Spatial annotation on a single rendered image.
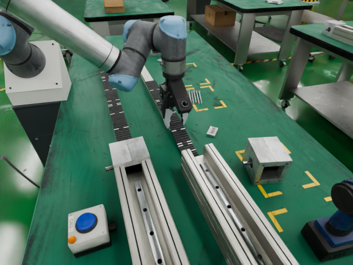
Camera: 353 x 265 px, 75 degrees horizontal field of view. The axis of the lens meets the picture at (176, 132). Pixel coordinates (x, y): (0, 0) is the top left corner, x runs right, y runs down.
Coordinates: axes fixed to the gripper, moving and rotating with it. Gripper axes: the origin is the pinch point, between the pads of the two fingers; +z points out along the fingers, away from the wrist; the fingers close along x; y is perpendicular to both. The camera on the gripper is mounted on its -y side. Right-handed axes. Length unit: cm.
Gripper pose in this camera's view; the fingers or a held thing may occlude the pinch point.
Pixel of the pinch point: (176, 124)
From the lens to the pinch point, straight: 83.3
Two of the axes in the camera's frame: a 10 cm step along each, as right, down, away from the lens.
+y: -3.4, -6.0, 7.3
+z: 0.0, 7.7, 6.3
